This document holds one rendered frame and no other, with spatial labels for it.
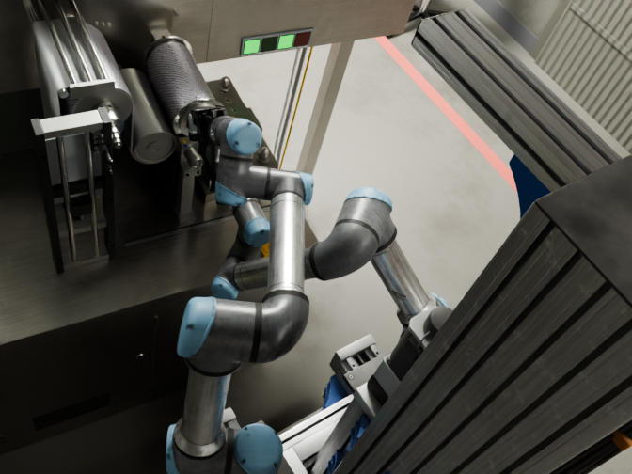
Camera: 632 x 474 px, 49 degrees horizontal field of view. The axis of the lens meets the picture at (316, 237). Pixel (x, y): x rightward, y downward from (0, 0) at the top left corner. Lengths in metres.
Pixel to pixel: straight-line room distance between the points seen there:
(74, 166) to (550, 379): 1.19
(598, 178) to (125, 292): 1.37
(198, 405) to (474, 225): 2.41
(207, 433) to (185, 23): 1.16
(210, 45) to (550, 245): 1.53
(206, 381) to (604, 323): 0.82
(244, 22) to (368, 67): 2.14
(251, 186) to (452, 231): 2.12
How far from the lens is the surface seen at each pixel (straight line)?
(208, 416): 1.49
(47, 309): 1.94
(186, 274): 1.99
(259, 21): 2.20
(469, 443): 1.15
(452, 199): 3.68
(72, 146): 1.67
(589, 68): 4.61
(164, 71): 1.94
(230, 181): 1.54
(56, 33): 1.79
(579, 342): 0.87
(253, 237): 1.80
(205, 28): 2.13
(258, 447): 1.63
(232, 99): 2.28
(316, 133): 3.00
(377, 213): 1.64
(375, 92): 4.08
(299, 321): 1.33
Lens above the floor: 2.57
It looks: 52 degrees down
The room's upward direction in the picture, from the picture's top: 20 degrees clockwise
